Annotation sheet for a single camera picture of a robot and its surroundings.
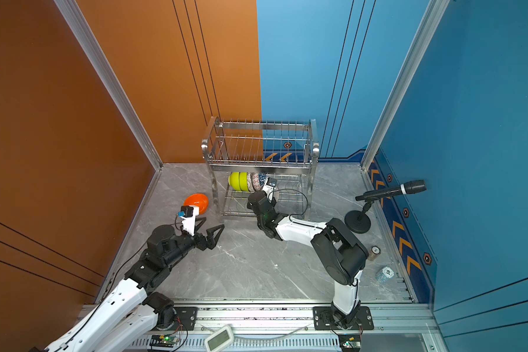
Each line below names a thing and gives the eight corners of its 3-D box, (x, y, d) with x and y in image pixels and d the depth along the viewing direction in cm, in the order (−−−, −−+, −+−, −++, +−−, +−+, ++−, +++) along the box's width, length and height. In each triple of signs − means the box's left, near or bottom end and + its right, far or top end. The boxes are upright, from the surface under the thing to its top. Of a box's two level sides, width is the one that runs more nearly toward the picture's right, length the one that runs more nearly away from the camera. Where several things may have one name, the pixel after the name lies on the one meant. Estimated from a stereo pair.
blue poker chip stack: (376, 284, 83) (384, 278, 77) (373, 273, 85) (380, 266, 80) (387, 284, 83) (395, 278, 77) (383, 273, 85) (391, 266, 80)
